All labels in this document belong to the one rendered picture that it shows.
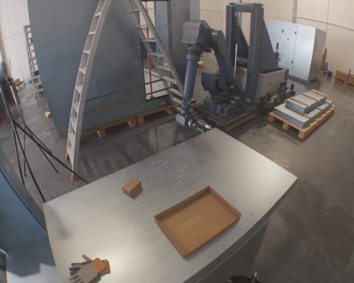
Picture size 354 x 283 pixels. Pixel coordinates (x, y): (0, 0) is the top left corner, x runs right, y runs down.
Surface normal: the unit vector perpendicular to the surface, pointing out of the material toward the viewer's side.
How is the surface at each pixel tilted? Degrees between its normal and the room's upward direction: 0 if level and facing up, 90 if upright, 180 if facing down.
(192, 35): 74
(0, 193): 90
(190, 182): 0
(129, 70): 90
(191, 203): 0
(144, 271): 0
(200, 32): 90
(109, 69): 90
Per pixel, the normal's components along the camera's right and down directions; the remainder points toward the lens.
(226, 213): -0.03, -0.82
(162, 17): 0.22, 0.55
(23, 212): 0.54, 0.47
